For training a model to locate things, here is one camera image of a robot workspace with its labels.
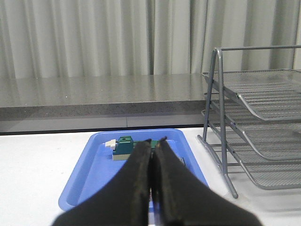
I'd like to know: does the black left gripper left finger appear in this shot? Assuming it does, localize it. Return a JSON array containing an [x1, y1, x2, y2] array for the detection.
[[53, 139, 151, 226]]

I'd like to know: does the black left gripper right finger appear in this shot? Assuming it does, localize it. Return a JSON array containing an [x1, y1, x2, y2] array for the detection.
[[151, 137, 261, 226]]

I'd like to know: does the red emergency stop button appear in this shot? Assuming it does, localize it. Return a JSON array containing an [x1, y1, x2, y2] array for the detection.
[[178, 157, 186, 166]]

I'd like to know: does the blue plastic tray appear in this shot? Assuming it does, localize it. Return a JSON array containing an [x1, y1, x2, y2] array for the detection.
[[58, 129, 207, 211]]

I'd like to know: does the green electrical module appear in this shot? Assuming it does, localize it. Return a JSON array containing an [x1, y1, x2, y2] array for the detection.
[[105, 136, 158, 161]]

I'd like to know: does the grey stone counter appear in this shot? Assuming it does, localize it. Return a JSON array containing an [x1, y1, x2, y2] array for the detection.
[[0, 73, 207, 133]]

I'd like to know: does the silver rack frame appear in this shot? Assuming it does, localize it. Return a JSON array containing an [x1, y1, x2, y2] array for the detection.
[[198, 48, 301, 198]]

